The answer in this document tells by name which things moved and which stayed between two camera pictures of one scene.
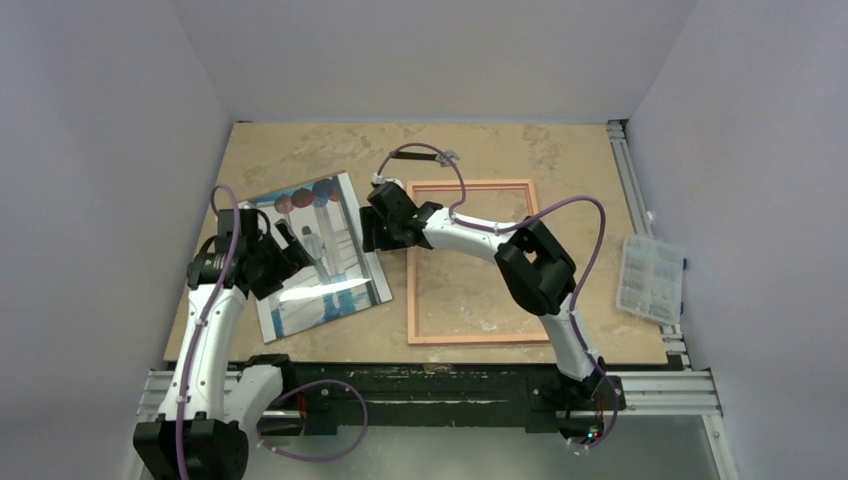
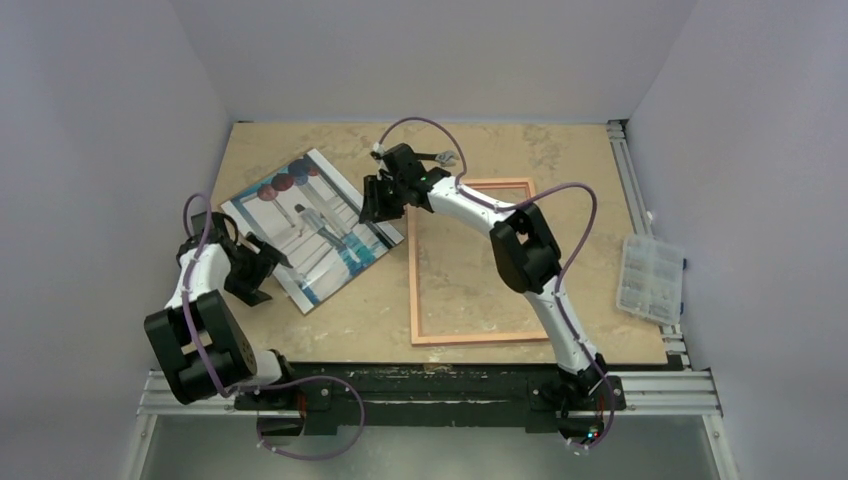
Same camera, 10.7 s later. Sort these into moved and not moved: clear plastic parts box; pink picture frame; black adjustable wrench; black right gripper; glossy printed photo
Moved: glossy printed photo; black right gripper
Not moved: pink picture frame; clear plastic parts box; black adjustable wrench
